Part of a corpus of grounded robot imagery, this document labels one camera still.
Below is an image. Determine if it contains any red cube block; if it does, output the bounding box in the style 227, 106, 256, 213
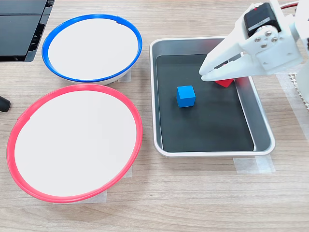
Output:
214, 77, 235, 88

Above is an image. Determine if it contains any blue cube block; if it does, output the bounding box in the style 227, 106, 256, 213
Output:
176, 85, 196, 108

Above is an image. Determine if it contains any silver metal tray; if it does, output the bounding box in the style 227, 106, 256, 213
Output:
149, 36, 276, 158

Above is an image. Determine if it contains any black tray liner mat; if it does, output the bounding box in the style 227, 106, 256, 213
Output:
155, 53, 255, 153

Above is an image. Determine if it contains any white dish blue rim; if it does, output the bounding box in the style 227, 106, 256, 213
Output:
41, 14, 143, 85

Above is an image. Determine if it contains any white dish red rim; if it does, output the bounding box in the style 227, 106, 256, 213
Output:
6, 84, 143, 203

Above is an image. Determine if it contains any black plastic device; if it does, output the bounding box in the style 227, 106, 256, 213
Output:
0, 0, 56, 63

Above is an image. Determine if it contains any black rounded stand foot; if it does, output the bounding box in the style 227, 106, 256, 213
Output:
0, 95, 12, 113

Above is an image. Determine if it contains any red cable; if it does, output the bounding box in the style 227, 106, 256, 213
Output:
280, 0, 300, 11

